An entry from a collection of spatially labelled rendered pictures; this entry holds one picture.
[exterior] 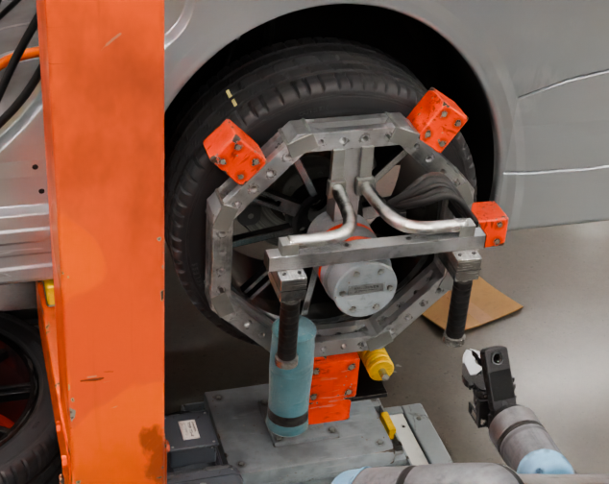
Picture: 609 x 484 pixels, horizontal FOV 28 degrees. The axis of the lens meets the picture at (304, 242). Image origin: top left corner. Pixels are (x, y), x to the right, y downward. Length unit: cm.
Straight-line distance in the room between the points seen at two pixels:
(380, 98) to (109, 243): 75
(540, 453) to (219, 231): 74
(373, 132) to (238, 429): 93
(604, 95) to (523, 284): 137
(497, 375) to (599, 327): 166
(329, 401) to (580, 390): 110
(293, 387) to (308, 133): 52
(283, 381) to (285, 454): 46
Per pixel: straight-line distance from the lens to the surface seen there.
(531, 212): 275
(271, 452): 286
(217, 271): 237
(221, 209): 229
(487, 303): 380
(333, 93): 233
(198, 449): 258
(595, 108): 268
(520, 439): 210
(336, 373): 260
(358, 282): 229
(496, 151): 264
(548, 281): 398
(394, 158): 248
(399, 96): 239
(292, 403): 246
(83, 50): 169
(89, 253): 185
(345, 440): 291
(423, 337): 363
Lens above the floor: 217
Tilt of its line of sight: 33 degrees down
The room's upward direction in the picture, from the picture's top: 4 degrees clockwise
